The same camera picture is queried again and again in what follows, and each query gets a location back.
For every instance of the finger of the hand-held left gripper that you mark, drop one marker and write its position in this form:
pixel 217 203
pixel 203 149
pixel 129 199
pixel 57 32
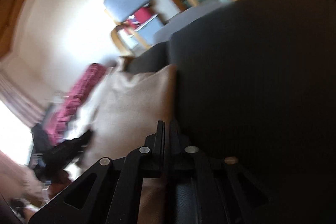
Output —
pixel 78 141

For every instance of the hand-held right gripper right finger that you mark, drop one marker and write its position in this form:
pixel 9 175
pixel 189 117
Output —
pixel 174 150

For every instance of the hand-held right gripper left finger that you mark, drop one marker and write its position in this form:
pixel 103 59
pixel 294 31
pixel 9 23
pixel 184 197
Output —
pixel 160 150

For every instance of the beige knit sweater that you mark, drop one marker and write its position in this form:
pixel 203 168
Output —
pixel 131 108

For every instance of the person's left forearm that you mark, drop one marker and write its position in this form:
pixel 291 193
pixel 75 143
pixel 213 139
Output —
pixel 18 176

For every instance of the red quilt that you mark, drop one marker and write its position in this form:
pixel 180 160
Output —
pixel 76 98

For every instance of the window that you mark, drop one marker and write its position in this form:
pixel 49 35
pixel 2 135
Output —
pixel 13 132

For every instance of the patterned curtain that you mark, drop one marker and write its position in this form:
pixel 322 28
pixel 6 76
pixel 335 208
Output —
pixel 23 98

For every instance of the black leather ottoman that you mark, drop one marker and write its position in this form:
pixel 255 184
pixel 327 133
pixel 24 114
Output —
pixel 249 69

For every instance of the grey plastic storage bin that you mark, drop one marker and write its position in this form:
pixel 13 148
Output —
pixel 149 29

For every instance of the red storage box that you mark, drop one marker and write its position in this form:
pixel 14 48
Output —
pixel 143 15

